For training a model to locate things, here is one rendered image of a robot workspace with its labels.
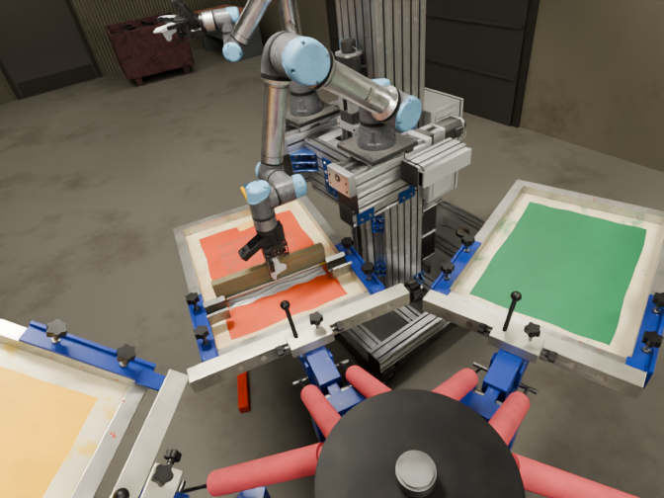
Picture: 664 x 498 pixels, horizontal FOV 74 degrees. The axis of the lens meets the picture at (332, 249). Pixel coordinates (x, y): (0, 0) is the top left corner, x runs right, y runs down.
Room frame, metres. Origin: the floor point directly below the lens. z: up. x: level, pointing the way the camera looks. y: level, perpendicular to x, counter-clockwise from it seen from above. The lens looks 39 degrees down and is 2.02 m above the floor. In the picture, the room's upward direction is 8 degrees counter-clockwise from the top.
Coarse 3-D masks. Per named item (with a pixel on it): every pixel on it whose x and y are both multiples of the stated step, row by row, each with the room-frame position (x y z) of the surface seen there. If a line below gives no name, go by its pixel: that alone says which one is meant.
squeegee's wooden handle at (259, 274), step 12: (300, 252) 1.21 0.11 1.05; (312, 252) 1.21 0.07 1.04; (324, 252) 1.23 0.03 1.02; (264, 264) 1.17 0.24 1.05; (288, 264) 1.18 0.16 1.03; (300, 264) 1.20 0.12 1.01; (312, 264) 1.21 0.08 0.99; (228, 276) 1.14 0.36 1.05; (240, 276) 1.13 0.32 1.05; (252, 276) 1.14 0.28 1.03; (264, 276) 1.15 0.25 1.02; (216, 288) 1.10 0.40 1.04; (228, 288) 1.12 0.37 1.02; (240, 288) 1.13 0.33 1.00
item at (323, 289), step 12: (276, 216) 1.60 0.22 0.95; (288, 216) 1.59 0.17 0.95; (252, 228) 1.54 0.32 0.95; (300, 228) 1.49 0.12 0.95; (300, 240) 1.41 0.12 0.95; (324, 276) 1.18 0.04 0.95; (300, 288) 1.14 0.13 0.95; (312, 288) 1.13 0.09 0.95; (324, 288) 1.12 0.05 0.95; (336, 288) 1.11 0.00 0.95; (288, 300) 1.08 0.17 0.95; (300, 300) 1.07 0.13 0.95; (312, 300) 1.06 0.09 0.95; (324, 300) 1.06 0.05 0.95
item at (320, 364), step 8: (312, 352) 0.78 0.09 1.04; (320, 352) 0.77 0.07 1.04; (312, 360) 0.75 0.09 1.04; (320, 360) 0.75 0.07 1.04; (328, 360) 0.74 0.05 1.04; (312, 368) 0.73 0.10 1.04; (320, 368) 0.72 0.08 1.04; (328, 368) 0.72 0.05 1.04; (336, 368) 0.72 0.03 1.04; (320, 376) 0.70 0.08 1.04; (328, 376) 0.69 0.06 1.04; (336, 376) 0.69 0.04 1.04; (320, 384) 0.67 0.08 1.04; (328, 384) 0.68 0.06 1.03
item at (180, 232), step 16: (240, 208) 1.65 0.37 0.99; (304, 208) 1.60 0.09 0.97; (192, 224) 1.58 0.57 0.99; (208, 224) 1.59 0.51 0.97; (320, 224) 1.45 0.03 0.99; (176, 240) 1.48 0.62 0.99; (336, 240) 1.33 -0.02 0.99; (192, 272) 1.26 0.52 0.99; (352, 272) 1.15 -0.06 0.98; (192, 288) 1.18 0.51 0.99; (336, 304) 0.99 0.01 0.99; (304, 320) 0.95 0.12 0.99; (256, 336) 0.91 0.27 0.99; (224, 352) 0.87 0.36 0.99
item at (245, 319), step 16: (208, 240) 1.50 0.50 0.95; (224, 240) 1.48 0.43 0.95; (208, 256) 1.39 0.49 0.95; (224, 272) 1.28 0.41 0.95; (256, 304) 1.08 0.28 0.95; (272, 304) 1.07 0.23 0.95; (240, 320) 1.02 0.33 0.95; (256, 320) 1.01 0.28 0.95; (272, 320) 1.00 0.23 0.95; (240, 336) 0.95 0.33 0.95
